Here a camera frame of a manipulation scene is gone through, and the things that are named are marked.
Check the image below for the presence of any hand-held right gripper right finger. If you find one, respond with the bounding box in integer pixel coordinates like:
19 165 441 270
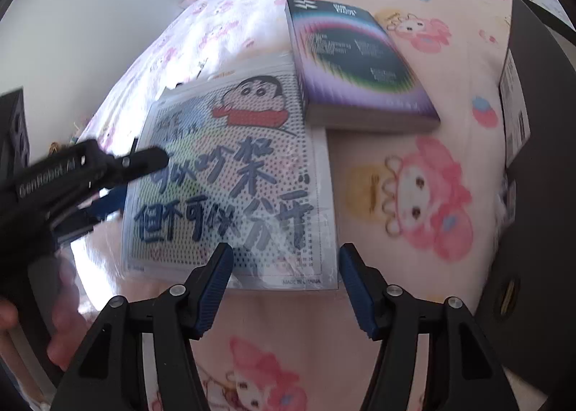
338 244 516 411

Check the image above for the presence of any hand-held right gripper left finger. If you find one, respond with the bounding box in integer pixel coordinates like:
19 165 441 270
51 242 235 411

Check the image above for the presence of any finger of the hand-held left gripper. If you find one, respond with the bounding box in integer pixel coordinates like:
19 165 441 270
56 188 126 238
105 145 170 184

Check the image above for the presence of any cartoon bead art kit pack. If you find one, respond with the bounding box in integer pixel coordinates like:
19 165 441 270
121 55 339 291

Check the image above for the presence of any black cardboard shoe box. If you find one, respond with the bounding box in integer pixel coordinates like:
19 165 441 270
474 0 576 398

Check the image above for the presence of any person's left hand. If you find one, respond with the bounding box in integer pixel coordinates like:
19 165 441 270
0 265 100 364

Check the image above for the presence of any pink cartoon printed blanket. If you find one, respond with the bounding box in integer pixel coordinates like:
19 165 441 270
45 0 576 411

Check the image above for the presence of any purple black paperback book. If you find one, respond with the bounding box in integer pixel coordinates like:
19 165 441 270
284 0 441 130

